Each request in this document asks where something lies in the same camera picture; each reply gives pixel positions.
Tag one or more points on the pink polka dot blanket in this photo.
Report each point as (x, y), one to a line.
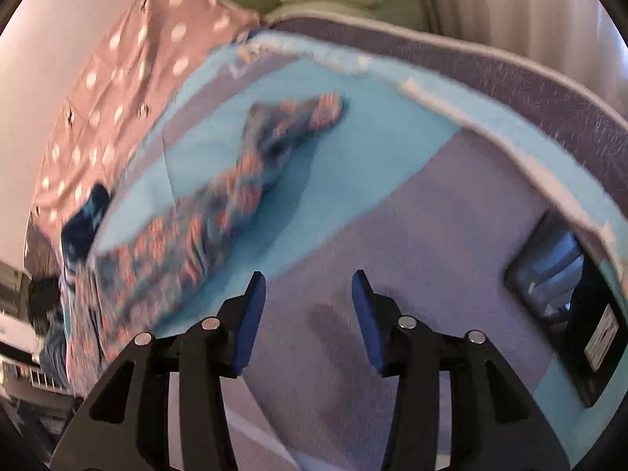
(122, 88)

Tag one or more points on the turquoise and purple bed blanket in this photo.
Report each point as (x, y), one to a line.
(392, 196)

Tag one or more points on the navy star print cloth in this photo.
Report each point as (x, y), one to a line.
(86, 218)

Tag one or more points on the black box with white label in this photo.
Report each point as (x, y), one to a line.
(564, 304)

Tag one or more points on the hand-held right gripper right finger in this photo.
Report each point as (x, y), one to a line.
(367, 326)

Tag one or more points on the beige pleated curtain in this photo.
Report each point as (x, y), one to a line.
(515, 5)

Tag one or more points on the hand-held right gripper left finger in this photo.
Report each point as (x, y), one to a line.
(249, 326)

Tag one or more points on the blue floral small garment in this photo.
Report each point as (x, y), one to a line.
(230, 191)

